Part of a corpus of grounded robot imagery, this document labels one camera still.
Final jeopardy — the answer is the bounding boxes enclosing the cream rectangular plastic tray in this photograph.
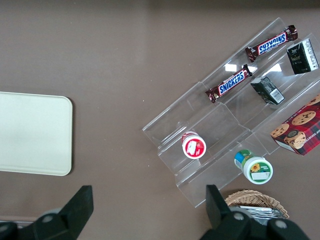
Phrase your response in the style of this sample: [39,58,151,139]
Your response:
[0,91,74,177]

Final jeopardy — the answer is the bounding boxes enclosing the red label yogurt cup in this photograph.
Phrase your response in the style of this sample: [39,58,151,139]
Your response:
[181,130,207,160]

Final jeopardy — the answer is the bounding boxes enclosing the light tan wicker basket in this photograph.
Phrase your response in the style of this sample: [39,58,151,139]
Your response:
[224,189,291,220]

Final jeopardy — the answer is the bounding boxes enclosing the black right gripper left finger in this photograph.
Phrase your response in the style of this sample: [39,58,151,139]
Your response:
[0,184,95,240]

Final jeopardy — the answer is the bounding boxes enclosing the stack of foil trays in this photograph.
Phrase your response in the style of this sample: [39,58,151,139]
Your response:
[228,205,289,221]

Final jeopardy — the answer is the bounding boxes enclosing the clear acrylic stepped display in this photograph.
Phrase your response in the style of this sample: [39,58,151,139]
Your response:
[141,17,320,209]

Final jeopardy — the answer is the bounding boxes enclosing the green label yogurt cup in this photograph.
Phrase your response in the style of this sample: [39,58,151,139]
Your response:
[233,149,274,186]

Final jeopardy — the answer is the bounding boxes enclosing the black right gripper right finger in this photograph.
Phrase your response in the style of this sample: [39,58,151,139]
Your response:
[199,184,311,240]

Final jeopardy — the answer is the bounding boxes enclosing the Snickers chocolate bar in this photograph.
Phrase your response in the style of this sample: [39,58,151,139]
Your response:
[205,64,254,104]
[244,24,300,63]

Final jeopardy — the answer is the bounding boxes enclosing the small dark green carton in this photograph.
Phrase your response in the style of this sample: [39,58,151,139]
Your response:
[285,37,320,76]
[250,75,286,105]

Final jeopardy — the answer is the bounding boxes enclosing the red tartan cookie box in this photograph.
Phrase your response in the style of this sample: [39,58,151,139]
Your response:
[270,93,320,157]

